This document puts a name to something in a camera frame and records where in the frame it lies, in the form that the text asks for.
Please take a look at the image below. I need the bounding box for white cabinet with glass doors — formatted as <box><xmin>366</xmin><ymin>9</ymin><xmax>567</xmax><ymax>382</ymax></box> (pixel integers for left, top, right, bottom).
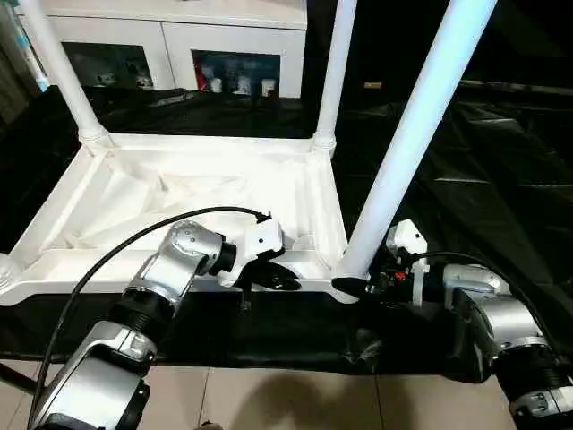
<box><xmin>26</xmin><ymin>0</ymin><xmax>310</xmax><ymax>99</ymax></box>

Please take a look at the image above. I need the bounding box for white plastic table top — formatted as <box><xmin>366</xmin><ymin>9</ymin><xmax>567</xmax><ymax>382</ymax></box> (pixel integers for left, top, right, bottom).
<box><xmin>0</xmin><ymin>132</ymin><xmax>359</xmax><ymax>308</ymax></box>

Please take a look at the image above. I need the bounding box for teal white striped pole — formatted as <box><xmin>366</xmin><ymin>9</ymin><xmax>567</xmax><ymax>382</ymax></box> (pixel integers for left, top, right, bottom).
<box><xmin>13</xmin><ymin>8</ymin><xmax>50</xmax><ymax>93</ymax></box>

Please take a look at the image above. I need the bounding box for black pole with tan tip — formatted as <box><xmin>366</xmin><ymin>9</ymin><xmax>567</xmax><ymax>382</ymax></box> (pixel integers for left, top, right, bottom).
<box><xmin>363</xmin><ymin>80</ymin><xmax>573</xmax><ymax>98</ymax></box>

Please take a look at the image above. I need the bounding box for black mat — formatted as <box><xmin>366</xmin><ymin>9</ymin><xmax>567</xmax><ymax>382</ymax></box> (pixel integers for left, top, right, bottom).
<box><xmin>0</xmin><ymin>82</ymin><xmax>573</xmax><ymax>382</ymax></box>

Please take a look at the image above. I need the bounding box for black folding table frame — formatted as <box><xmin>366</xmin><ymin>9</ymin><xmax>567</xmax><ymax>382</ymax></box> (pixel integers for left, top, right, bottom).
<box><xmin>0</xmin><ymin>362</ymin><xmax>37</xmax><ymax>395</ymax></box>

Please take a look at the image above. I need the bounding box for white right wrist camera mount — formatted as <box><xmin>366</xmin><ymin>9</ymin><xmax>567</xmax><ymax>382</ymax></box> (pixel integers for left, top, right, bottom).
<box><xmin>387</xmin><ymin>219</ymin><xmax>431</xmax><ymax>308</ymax></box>

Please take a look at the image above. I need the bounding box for black backdrop cloth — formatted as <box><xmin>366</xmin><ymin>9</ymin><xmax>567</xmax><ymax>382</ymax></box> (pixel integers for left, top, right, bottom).
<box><xmin>304</xmin><ymin>0</ymin><xmax>573</xmax><ymax>90</ymax></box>

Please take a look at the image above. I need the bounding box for white plastic table leg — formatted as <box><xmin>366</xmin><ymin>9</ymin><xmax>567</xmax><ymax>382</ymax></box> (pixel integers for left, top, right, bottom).
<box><xmin>20</xmin><ymin>0</ymin><xmax>113</xmax><ymax>149</ymax></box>
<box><xmin>342</xmin><ymin>0</ymin><xmax>498</xmax><ymax>281</ymax></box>
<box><xmin>0</xmin><ymin>252</ymin><xmax>23</xmax><ymax>297</ymax></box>
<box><xmin>312</xmin><ymin>0</ymin><xmax>357</xmax><ymax>151</ymax></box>

